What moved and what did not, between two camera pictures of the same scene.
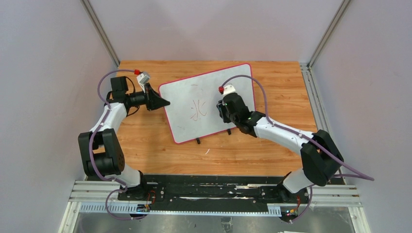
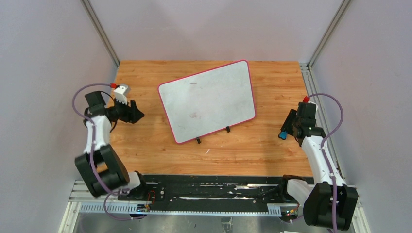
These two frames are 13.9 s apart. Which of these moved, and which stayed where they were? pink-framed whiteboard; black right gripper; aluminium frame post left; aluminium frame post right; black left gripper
Moved: black right gripper; black left gripper
Stayed: aluminium frame post left; pink-framed whiteboard; aluminium frame post right
